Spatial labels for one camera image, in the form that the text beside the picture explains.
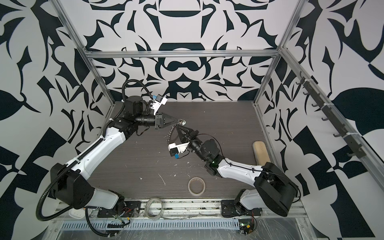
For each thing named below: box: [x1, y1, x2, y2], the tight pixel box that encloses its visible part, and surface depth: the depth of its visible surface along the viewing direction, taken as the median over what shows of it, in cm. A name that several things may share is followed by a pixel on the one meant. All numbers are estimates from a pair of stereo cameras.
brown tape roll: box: [187, 176, 206, 197], surface depth 81 cm
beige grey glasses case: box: [252, 141, 271, 166], surface depth 93 cm
